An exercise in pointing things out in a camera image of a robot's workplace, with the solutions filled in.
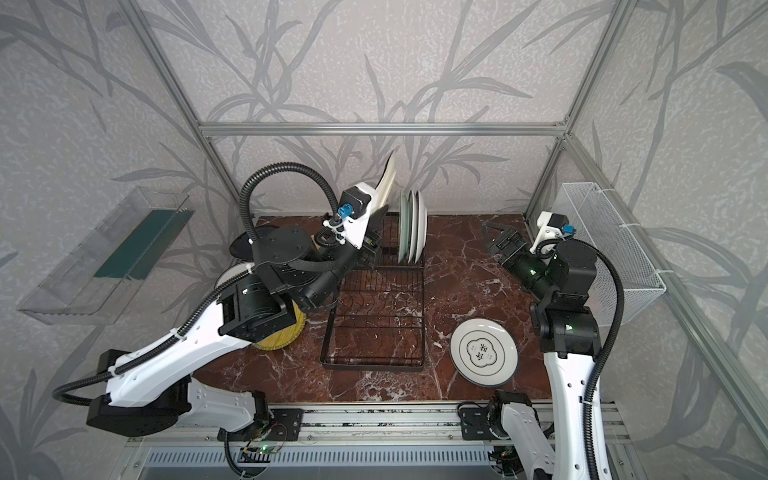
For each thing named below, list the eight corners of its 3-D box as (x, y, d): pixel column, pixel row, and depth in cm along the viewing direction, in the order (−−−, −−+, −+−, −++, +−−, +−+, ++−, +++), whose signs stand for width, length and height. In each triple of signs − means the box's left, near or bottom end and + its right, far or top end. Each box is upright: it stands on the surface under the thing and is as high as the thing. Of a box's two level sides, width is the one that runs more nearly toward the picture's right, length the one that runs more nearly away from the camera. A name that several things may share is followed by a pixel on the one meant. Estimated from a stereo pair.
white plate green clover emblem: (453, 387, 81) (454, 385, 80) (447, 321, 94) (447, 318, 92) (524, 387, 81) (526, 385, 80) (508, 321, 94) (510, 318, 92)
